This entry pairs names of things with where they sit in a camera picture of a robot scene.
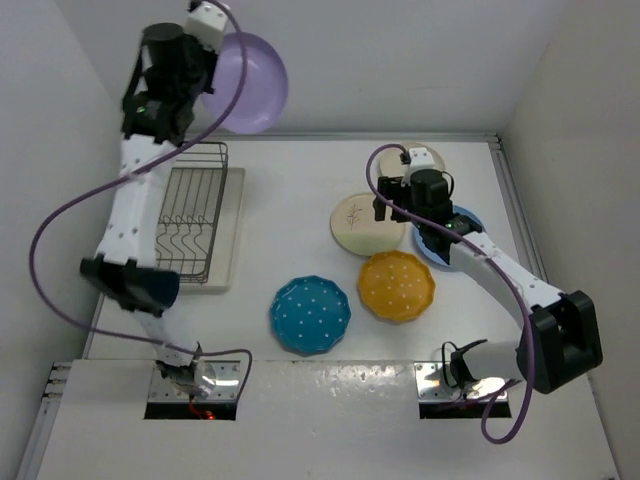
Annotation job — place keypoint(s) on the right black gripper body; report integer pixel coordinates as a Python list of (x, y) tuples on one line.
[(393, 189)]

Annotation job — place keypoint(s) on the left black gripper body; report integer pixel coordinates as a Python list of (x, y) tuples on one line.
[(196, 78)]

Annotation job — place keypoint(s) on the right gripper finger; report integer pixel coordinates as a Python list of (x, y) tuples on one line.
[(398, 215), (379, 207)]

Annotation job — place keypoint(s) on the light blue plate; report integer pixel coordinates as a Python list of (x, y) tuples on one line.
[(435, 245)]

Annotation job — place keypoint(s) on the plain cream plate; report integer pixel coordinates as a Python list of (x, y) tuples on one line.
[(390, 164)]

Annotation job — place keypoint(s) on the purple plate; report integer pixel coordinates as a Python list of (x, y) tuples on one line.
[(265, 92)]

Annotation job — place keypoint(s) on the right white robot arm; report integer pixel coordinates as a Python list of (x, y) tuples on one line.
[(559, 340)]

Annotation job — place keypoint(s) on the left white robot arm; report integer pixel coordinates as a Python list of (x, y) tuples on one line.
[(124, 265)]

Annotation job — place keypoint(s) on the cream plate with plant motif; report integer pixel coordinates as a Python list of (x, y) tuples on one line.
[(354, 227)]

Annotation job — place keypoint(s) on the yellow dotted plate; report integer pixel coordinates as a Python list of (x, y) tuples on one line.
[(396, 286)]

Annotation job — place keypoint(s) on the teal dotted plate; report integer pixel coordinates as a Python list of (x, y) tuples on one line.
[(309, 315)]

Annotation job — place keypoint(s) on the beige drip tray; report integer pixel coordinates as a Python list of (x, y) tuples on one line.
[(227, 236)]

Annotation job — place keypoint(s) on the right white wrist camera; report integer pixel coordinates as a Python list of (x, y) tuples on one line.
[(416, 159)]

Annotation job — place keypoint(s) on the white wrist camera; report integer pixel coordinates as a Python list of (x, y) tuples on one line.
[(206, 22), (416, 159)]

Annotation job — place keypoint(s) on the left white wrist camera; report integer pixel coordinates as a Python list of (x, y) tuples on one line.
[(206, 22)]

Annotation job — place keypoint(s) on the metal wire dish rack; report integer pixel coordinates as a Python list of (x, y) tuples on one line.
[(190, 212)]

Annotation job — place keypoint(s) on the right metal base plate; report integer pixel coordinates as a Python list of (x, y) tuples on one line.
[(431, 386)]

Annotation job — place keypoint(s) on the metal base plate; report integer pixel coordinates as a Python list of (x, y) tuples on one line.
[(431, 386), (220, 382)]

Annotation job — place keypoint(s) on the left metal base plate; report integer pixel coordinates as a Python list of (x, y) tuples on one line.
[(220, 382)]

